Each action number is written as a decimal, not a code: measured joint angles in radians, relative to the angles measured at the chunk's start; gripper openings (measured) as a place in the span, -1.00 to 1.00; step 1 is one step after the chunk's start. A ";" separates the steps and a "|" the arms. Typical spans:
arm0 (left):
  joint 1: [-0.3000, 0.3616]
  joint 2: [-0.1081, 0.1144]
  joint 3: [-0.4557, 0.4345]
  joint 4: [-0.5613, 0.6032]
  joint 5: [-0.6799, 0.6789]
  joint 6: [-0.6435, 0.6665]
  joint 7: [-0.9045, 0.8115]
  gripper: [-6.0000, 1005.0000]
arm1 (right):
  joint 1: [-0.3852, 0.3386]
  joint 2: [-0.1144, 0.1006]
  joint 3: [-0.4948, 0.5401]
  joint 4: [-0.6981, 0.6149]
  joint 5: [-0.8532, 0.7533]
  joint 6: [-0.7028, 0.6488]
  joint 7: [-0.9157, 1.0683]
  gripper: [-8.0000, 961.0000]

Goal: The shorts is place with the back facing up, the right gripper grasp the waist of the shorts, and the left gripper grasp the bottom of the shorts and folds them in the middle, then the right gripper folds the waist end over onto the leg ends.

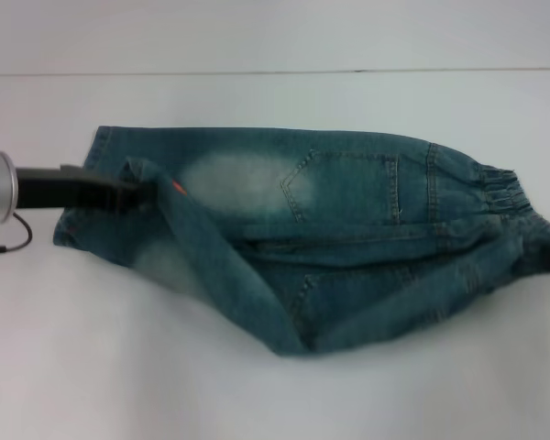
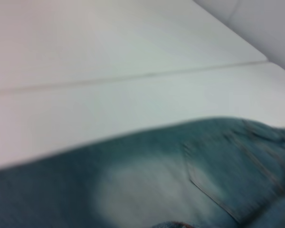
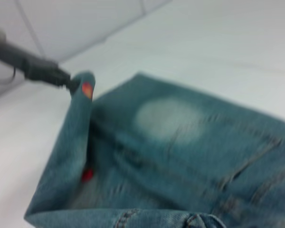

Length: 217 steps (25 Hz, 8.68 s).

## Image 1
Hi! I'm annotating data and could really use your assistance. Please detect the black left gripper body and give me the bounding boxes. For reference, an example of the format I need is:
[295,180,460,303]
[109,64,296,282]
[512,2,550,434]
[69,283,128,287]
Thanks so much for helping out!
[16,163,123,215]

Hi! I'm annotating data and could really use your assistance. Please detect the blue denim shorts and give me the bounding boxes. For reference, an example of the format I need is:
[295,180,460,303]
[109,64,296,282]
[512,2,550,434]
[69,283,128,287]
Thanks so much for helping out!
[52,126,550,363]

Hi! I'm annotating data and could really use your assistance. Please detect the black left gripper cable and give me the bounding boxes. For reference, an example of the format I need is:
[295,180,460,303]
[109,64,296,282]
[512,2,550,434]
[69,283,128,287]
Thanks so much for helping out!
[0,213,33,257]

